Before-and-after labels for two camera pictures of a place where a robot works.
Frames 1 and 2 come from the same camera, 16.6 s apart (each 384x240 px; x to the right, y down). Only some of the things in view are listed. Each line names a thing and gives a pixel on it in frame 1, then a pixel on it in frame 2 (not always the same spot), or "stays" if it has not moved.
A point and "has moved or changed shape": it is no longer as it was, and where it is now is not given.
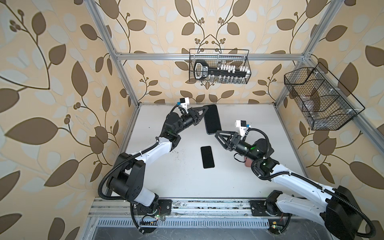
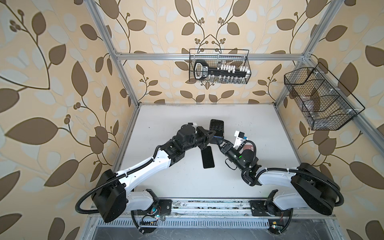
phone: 212,122 has moved or changed shape
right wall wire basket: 325,104 stays
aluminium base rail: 113,208 stays
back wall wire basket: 219,66 stays
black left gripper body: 192,114 -> 201,135
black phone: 207,157 stays
